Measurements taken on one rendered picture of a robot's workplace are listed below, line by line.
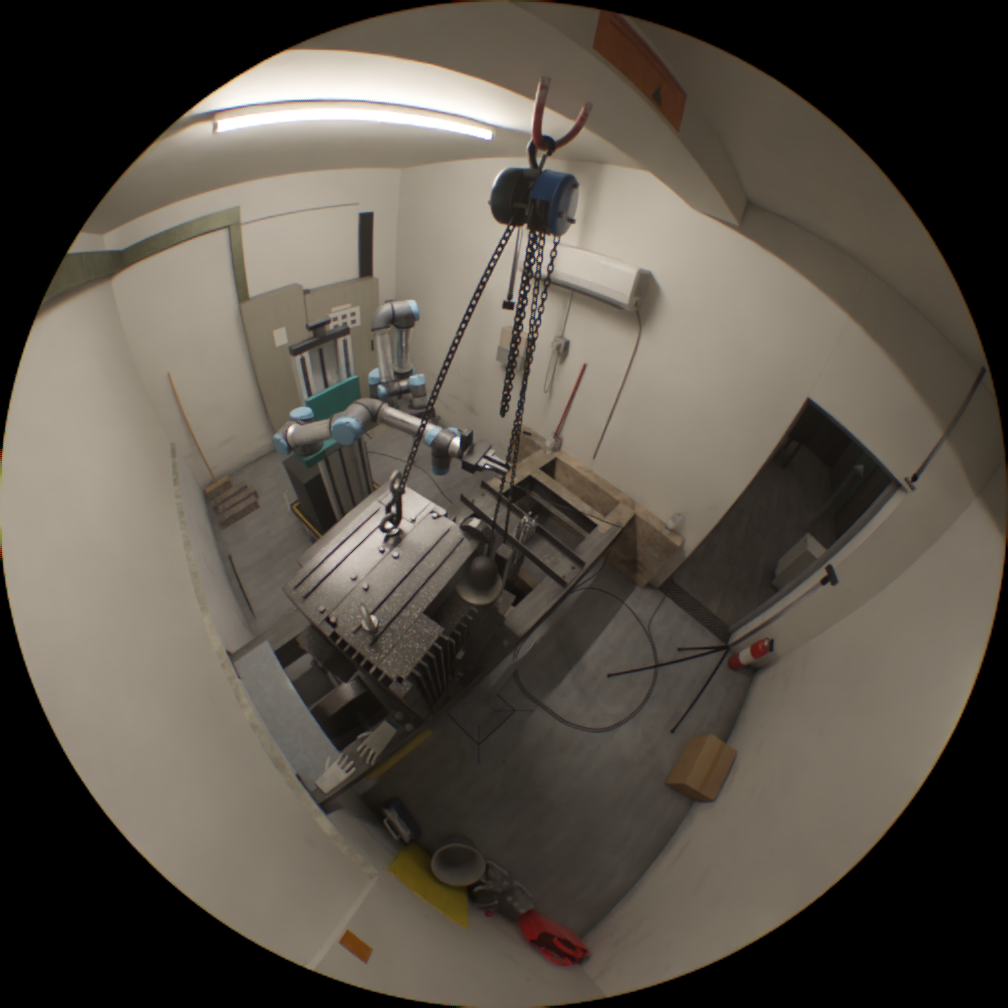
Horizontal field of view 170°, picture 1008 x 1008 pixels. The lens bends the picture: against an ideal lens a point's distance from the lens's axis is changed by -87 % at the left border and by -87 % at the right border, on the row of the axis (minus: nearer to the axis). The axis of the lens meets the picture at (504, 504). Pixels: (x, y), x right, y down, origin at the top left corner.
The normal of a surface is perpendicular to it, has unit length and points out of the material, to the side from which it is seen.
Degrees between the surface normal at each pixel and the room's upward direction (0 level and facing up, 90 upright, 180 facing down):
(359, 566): 0
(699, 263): 90
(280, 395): 90
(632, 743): 0
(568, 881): 0
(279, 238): 90
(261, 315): 90
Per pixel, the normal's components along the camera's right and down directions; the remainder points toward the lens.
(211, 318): 0.72, 0.58
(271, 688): 0.14, -0.66
